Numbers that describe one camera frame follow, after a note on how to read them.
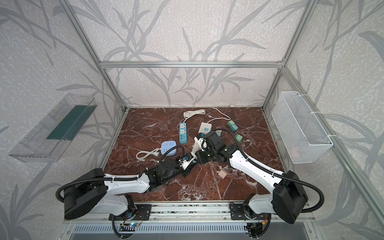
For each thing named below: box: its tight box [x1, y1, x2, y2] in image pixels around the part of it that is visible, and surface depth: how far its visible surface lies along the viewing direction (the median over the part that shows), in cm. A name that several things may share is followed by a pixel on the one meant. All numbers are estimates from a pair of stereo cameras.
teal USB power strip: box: [179, 122, 187, 144], surface depth 104 cm
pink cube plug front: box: [218, 169, 227, 180], surface depth 86 cm
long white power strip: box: [198, 122, 212, 135], surface depth 107 cm
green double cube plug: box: [227, 120, 239, 132], surface depth 110 cm
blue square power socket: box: [161, 140, 177, 156], surface depth 98 cm
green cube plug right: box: [235, 133, 243, 142], surface depth 103 cm
